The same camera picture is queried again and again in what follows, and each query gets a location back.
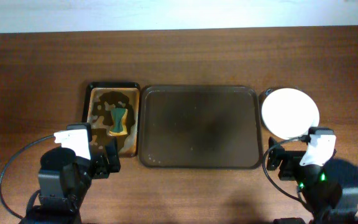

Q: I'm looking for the yellow green sponge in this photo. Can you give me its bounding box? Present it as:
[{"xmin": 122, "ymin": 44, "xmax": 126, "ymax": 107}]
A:
[{"xmin": 109, "ymin": 108, "xmax": 127, "ymax": 136}]

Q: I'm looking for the white plate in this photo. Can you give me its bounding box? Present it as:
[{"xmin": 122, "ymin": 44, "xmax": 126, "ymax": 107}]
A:
[{"xmin": 259, "ymin": 88, "xmax": 320, "ymax": 139}]

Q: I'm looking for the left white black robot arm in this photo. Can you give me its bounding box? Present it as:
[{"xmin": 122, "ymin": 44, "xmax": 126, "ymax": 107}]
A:
[{"xmin": 21, "ymin": 123, "xmax": 121, "ymax": 224}]

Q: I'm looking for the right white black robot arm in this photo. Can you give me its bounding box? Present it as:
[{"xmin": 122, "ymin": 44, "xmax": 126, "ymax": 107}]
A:
[{"xmin": 262, "ymin": 137, "xmax": 358, "ymax": 223}]

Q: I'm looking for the small tray with soapy water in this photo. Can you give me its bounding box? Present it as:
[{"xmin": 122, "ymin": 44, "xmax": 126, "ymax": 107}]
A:
[{"xmin": 82, "ymin": 82, "xmax": 140, "ymax": 158}]

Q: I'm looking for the large brown serving tray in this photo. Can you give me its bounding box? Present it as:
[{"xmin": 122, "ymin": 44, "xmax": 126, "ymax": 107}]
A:
[{"xmin": 138, "ymin": 85, "xmax": 263, "ymax": 170}]

